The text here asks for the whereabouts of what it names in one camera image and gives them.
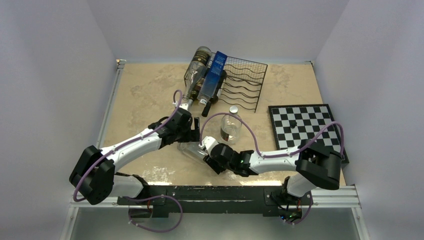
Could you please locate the aluminium table frame rail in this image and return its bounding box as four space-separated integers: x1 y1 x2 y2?
62 61 370 240

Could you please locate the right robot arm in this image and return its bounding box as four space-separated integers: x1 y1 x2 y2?
200 139 342 204

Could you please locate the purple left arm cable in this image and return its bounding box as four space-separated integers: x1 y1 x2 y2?
72 89 184 203

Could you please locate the black mounting base plate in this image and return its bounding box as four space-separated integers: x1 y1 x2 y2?
117 185 313 218

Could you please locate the black wire wine rack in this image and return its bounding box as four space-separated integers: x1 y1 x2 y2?
197 53 268 112

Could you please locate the dark brown glass bottle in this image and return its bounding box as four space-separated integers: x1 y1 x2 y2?
201 70 228 117

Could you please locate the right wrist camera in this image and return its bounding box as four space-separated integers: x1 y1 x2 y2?
198 136 219 156

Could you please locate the blue square glass bottle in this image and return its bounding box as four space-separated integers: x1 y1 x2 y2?
197 51 228 105

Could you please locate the clear bottle silver cap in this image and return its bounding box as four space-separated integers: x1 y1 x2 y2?
220 105 242 145

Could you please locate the clear bottle white cap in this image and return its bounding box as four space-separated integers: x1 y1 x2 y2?
177 142 208 161

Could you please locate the clear glass bottle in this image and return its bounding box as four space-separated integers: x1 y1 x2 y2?
183 46 212 101

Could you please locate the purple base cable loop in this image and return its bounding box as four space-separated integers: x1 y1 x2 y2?
128 192 185 233

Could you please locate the black white chessboard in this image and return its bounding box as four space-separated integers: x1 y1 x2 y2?
268 104 335 150

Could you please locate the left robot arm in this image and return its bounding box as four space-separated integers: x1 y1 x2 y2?
69 108 200 205

